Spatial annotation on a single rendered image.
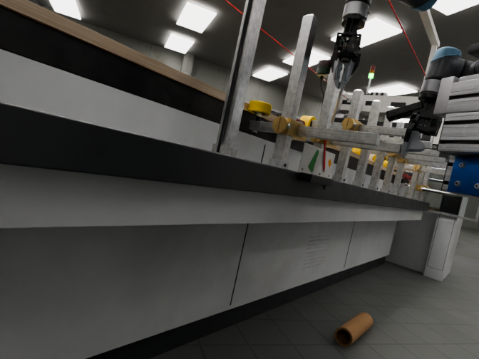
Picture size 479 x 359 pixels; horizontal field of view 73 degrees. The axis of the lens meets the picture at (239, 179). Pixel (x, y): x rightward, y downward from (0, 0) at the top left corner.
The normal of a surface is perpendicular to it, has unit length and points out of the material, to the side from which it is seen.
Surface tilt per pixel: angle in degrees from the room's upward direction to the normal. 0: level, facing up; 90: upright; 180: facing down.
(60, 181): 90
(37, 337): 90
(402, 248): 90
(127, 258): 90
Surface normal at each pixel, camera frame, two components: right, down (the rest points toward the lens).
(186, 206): 0.76, 0.19
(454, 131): -0.91, -0.18
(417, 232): -0.62, -0.09
